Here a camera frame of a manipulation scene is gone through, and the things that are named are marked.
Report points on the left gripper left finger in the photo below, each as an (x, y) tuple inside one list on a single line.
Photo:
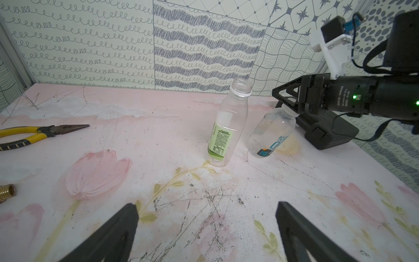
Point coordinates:
[(112, 242)]

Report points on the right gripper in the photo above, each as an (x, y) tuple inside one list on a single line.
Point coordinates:
[(318, 93)]

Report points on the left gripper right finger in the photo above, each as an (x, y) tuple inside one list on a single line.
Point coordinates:
[(302, 241)]

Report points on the short clear plastic bottle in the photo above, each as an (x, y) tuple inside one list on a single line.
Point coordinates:
[(271, 132)]

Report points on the tall clear plastic bottle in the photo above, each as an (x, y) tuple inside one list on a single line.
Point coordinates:
[(229, 124)]

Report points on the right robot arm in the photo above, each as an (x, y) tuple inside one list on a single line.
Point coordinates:
[(389, 87)]

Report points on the black plastic tool case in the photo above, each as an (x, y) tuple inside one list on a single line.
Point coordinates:
[(327, 130)]

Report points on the floral pink table mat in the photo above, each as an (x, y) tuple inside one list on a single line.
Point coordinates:
[(149, 148)]

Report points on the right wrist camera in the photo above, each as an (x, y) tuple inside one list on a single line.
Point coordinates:
[(335, 42)]

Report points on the yellow handled pliers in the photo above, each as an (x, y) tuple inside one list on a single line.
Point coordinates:
[(38, 134)]

